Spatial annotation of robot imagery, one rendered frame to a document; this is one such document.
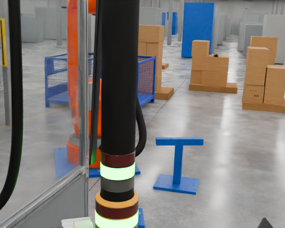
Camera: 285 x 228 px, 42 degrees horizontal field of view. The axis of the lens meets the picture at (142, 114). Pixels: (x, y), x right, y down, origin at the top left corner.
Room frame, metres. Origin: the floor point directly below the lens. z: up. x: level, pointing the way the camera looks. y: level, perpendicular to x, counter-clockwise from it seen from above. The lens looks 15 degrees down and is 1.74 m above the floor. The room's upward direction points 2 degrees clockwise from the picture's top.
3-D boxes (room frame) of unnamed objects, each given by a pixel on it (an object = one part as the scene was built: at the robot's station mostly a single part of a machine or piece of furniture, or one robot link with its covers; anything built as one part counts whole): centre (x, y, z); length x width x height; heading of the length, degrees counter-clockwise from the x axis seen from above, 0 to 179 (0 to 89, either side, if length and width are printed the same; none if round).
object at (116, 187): (0.34, 0.02, 1.59); 0.03 x 0.03 x 0.01
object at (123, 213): (0.34, 0.02, 1.56); 0.04 x 0.04 x 0.01
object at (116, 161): (0.34, 0.02, 1.61); 0.03 x 0.03 x 0.01
